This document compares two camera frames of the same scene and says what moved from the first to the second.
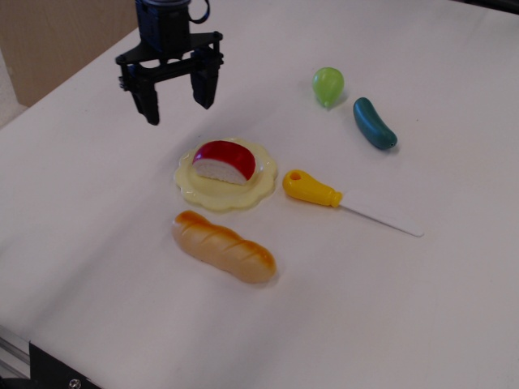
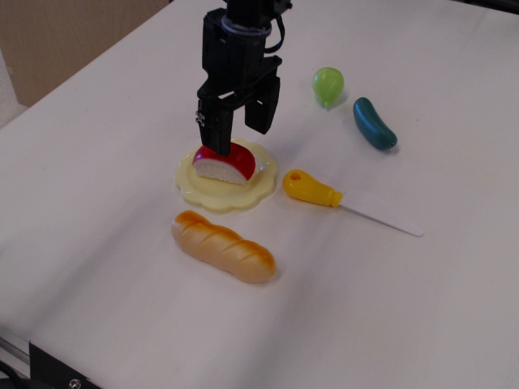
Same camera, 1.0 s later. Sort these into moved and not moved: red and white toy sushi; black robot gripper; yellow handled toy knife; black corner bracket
Moved: black robot gripper
Not moved: black corner bracket; red and white toy sushi; yellow handled toy knife
